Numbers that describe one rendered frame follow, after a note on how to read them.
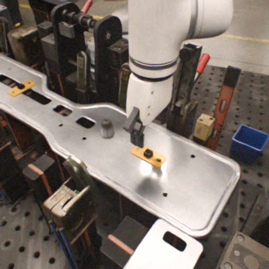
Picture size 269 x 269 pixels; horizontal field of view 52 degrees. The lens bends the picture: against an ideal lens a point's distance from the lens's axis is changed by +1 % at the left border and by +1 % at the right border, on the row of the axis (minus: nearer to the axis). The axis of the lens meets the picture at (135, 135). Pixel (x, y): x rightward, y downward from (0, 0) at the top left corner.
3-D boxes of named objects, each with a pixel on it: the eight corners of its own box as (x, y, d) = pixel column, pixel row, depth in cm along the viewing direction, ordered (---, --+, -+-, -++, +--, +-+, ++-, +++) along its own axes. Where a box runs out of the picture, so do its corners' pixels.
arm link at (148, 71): (148, 34, 50) (147, 49, 52) (118, 54, 45) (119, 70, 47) (189, 47, 46) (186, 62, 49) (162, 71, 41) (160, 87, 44)
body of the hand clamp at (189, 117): (158, 183, 95) (167, 105, 70) (168, 170, 99) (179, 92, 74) (173, 191, 93) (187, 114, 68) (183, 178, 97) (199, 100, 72)
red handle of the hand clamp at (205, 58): (169, 103, 68) (199, 49, 70) (171, 106, 70) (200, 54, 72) (184, 109, 67) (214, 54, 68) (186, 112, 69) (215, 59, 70)
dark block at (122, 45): (114, 145, 107) (106, 47, 77) (125, 135, 111) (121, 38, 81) (124, 151, 105) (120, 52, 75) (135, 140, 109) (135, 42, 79)
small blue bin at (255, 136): (225, 154, 104) (231, 138, 98) (235, 139, 110) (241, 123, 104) (254, 167, 100) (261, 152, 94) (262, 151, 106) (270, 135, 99)
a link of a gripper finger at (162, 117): (162, 88, 60) (160, 111, 64) (154, 95, 58) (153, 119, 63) (175, 93, 58) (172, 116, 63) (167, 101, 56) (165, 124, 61)
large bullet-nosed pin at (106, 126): (99, 138, 71) (96, 120, 66) (107, 132, 73) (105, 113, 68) (109, 144, 70) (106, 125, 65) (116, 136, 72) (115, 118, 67)
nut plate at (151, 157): (129, 152, 66) (129, 148, 65) (138, 143, 68) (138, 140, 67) (158, 168, 62) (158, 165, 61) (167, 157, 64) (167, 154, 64)
